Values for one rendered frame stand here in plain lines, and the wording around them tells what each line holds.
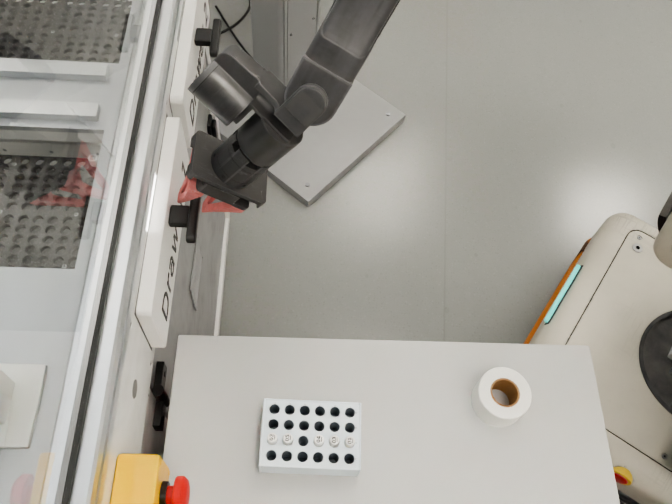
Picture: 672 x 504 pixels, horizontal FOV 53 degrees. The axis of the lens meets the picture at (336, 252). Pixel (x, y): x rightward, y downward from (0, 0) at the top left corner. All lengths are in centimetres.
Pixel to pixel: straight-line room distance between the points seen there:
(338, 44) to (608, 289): 113
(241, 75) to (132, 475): 43
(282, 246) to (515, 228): 68
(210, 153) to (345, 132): 129
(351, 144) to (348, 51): 137
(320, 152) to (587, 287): 86
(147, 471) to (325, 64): 45
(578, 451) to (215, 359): 50
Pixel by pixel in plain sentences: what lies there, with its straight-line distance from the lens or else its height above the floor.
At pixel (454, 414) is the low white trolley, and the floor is 76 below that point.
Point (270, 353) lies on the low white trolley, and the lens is 93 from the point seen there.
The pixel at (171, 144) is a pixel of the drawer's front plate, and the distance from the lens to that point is 91.
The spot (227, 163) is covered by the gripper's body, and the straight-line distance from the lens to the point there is 79.
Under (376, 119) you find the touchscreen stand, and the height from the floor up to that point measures 3.
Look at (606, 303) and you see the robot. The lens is 166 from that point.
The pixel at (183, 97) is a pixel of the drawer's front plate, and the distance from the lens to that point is 97.
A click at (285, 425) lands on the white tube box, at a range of 89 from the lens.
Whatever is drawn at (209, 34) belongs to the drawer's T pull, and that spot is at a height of 91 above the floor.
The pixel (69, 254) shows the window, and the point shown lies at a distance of 63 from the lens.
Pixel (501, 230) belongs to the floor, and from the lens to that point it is 201.
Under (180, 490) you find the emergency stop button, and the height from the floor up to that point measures 90.
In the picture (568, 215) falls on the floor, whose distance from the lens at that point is 211.
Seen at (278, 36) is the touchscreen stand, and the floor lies 38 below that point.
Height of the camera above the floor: 163
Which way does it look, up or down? 60 degrees down
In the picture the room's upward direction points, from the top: 8 degrees clockwise
